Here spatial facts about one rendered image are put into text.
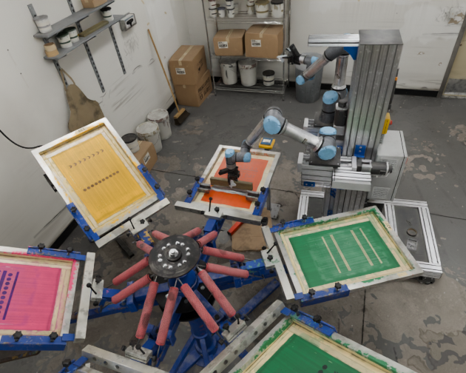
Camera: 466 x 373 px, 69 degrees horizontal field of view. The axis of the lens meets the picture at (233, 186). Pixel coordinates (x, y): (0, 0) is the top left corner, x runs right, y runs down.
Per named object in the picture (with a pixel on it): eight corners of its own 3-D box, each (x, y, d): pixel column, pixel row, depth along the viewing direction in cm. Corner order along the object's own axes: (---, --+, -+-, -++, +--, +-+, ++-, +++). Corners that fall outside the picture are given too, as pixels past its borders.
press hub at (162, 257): (194, 319, 303) (157, 219, 211) (236, 331, 292) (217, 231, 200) (176, 364, 277) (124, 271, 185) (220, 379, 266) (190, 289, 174)
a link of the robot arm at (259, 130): (273, 96, 236) (238, 142, 270) (271, 105, 229) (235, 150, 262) (287, 105, 239) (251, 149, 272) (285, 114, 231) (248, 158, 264)
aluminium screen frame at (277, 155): (220, 147, 325) (220, 144, 323) (280, 155, 308) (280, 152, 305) (186, 206, 272) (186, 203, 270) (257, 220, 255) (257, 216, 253)
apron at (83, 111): (109, 138, 431) (75, 55, 359) (115, 138, 429) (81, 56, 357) (83, 164, 395) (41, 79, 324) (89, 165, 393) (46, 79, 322)
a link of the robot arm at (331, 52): (342, 53, 242) (300, 89, 284) (350, 47, 248) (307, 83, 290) (333, 40, 241) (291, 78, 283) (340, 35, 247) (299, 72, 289)
